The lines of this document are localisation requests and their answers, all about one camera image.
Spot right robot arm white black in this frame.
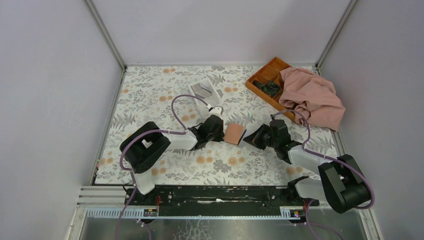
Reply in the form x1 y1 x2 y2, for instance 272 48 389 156
243 119 375 214

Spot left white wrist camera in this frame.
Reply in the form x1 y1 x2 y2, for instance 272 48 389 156
208 105 224 119

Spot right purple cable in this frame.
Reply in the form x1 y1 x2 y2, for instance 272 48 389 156
269 109 376 210

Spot silver cards in box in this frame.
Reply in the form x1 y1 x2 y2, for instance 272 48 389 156
190 83 213 99

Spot orange wooden tray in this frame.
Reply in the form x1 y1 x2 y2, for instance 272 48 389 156
245 57 291 111

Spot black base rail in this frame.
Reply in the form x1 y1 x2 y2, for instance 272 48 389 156
124 185 310 217

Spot white plastic card box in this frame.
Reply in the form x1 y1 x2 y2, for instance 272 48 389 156
188 78 222 117

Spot pink cloth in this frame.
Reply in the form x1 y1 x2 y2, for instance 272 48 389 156
278 67 346 131

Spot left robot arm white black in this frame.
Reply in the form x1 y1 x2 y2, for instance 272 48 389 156
119 114 224 206

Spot dark green items in tray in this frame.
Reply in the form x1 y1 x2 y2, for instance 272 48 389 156
252 80 281 98

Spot tan leather card holder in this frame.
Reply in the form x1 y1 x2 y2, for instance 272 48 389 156
223 122 247 146

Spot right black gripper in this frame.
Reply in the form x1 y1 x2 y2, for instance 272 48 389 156
243 124 279 151

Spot floral table mat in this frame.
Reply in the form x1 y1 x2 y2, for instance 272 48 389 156
94 65 318 186

